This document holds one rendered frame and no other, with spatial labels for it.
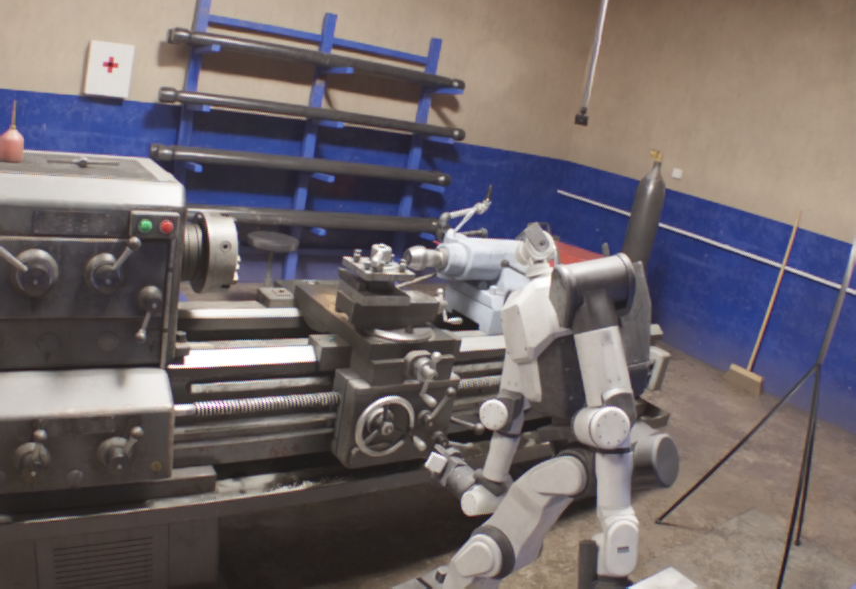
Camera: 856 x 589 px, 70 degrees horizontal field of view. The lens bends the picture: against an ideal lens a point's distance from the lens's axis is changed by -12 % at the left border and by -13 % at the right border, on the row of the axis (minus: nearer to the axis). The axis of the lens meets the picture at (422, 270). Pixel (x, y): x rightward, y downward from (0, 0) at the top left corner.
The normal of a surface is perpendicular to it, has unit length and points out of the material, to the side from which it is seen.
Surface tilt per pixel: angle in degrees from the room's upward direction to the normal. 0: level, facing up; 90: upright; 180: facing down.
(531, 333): 82
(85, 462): 90
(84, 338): 90
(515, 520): 90
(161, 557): 90
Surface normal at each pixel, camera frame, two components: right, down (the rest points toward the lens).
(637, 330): 0.11, -0.17
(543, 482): -0.72, 0.04
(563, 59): 0.55, 0.30
